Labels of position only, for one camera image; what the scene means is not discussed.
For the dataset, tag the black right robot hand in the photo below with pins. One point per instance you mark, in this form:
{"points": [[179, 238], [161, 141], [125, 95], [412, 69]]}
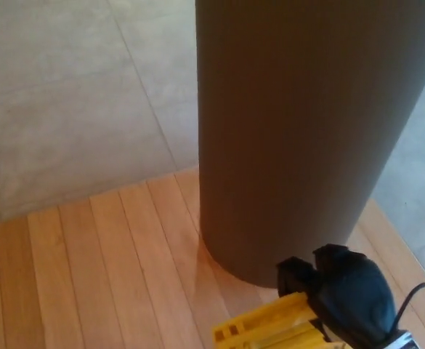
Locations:
{"points": [[354, 298]]}

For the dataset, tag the yellow plastic caution sign board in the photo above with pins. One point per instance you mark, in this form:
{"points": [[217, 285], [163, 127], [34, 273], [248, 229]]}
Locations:
{"points": [[241, 327]]}

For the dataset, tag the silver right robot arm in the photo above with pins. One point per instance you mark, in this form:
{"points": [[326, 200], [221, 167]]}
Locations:
{"points": [[401, 341]]}

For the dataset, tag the large round brown pillar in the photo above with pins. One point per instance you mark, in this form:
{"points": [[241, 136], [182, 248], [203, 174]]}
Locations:
{"points": [[288, 127]]}

